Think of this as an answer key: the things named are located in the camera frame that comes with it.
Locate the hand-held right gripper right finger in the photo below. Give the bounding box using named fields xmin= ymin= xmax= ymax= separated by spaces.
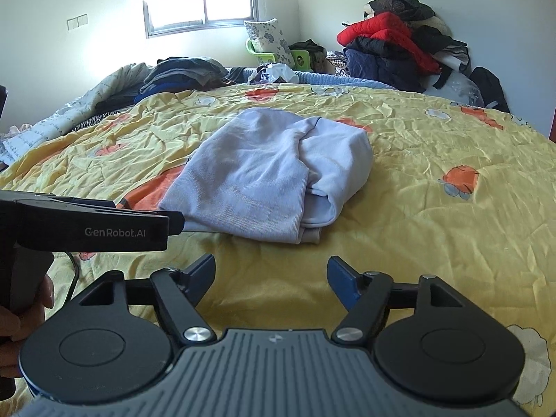
xmin=327 ymin=255 xmax=468 ymax=349

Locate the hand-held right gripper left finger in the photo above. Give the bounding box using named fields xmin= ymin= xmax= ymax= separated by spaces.
xmin=78 ymin=253 xmax=217 ymax=349

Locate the light purple lace shirt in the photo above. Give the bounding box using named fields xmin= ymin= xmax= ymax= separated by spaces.
xmin=157 ymin=108 xmax=374 ymax=245

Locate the pile of dark folded clothes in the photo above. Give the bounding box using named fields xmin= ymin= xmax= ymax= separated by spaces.
xmin=134 ymin=56 xmax=229 ymax=105

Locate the person's left hand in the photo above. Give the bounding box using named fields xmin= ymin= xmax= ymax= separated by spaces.
xmin=0 ymin=276 xmax=55 ymax=379

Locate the yellow printed bedspread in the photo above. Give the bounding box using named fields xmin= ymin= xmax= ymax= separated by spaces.
xmin=0 ymin=82 xmax=556 ymax=417

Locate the black white striped cloth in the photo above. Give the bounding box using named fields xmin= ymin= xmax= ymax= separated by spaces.
xmin=72 ymin=111 xmax=132 ymax=133

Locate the pale printed quilt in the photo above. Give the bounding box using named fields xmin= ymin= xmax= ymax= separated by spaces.
xmin=0 ymin=63 xmax=154 ymax=166

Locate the white plastic bag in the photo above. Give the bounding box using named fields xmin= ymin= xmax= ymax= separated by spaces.
xmin=250 ymin=63 xmax=297 ymax=84

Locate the green plastic stool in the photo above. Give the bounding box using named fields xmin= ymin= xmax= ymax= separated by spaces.
xmin=290 ymin=50 xmax=322 ymax=73
xmin=247 ymin=38 xmax=279 ymax=66

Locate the blue knitted blanket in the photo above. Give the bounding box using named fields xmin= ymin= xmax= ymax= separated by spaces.
xmin=226 ymin=66 xmax=397 ymax=92

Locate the grey floral pillow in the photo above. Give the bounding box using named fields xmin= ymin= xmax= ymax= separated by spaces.
xmin=244 ymin=18 xmax=291 ymax=65

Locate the window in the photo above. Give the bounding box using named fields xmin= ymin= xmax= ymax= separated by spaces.
xmin=143 ymin=0 xmax=261 ymax=38

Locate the houndstooth cloth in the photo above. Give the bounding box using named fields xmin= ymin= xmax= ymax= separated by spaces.
xmin=326 ymin=51 xmax=348 ymax=77

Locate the navy quilted jacket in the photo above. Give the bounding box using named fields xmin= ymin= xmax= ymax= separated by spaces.
xmin=343 ymin=37 xmax=432 ymax=93

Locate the dark cloth on stool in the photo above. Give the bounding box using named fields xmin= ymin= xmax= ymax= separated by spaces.
xmin=289 ymin=39 xmax=325 ymax=55

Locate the white floral cushion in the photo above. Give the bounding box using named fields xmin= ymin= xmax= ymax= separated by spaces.
xmin=423 ymin=67 xmax=485 ymax=107

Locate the black bag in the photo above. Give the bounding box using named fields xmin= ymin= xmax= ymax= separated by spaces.
xmin=470 ymin=66 xmax=512 ymax=114

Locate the red quilted jacket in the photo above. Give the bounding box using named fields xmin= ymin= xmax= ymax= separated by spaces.
xmin=338 ymin=12 xmax=442 ymax=74

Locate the black white garment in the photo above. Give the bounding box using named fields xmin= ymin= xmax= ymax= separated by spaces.
xmin=412 ymin=24 xmax=472 ymax=90

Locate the black jacket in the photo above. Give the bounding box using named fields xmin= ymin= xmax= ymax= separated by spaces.
xmin=369 ymin=0 xmax=436 ymax=21

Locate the black cable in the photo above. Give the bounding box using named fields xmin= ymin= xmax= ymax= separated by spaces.
xmin=52 ymin=251 xmax=81 ymax=301

